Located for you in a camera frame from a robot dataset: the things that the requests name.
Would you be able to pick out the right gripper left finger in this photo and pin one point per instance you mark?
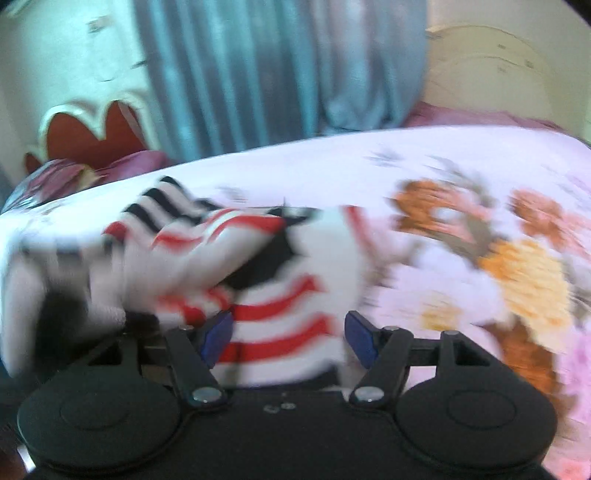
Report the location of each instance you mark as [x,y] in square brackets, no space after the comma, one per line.
[192,353]

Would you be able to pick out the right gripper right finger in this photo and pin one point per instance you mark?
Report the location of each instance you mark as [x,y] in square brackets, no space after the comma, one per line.
[384,353]

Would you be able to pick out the striped red black white garment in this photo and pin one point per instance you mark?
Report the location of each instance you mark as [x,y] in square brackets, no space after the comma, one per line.
[287,276]

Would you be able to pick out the floral white bed sheet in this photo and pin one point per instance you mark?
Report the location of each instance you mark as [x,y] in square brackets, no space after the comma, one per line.
[484,242]

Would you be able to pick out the purple pillow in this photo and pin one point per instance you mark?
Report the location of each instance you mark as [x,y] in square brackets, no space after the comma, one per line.
[61,178]

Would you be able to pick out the pink blanket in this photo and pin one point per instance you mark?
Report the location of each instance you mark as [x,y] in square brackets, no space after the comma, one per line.
[426,115]

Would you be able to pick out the red white scalloped headboard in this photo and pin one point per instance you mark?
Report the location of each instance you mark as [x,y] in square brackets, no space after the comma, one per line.
[93,133]

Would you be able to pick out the blue curtain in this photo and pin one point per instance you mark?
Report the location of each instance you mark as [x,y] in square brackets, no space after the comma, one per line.
[230,76]

